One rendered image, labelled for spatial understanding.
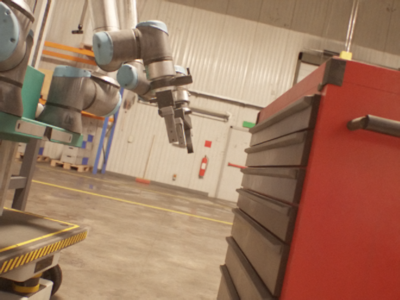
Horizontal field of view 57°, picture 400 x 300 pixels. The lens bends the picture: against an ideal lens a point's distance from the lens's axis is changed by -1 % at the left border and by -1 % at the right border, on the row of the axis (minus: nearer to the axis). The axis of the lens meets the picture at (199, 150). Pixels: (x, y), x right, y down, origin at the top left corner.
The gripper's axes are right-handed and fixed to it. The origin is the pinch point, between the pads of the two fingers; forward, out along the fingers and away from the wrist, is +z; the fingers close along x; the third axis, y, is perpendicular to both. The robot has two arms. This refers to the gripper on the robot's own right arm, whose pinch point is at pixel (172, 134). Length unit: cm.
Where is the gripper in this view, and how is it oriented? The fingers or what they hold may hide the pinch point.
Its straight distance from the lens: 114.2
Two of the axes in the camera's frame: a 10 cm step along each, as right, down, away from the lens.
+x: 0.5, 0.7, -10.0
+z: 1.9, 9.8, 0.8
